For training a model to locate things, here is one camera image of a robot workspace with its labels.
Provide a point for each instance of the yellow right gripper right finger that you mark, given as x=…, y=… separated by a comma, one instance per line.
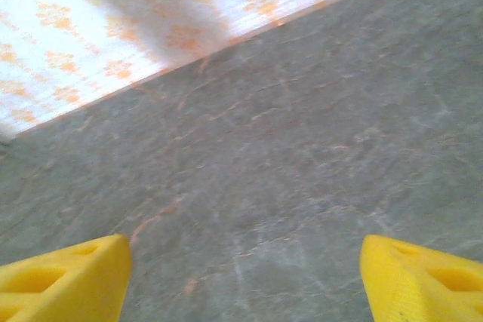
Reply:
x=411, y=284

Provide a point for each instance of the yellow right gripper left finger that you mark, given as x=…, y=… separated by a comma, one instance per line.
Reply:
x=64, y=284

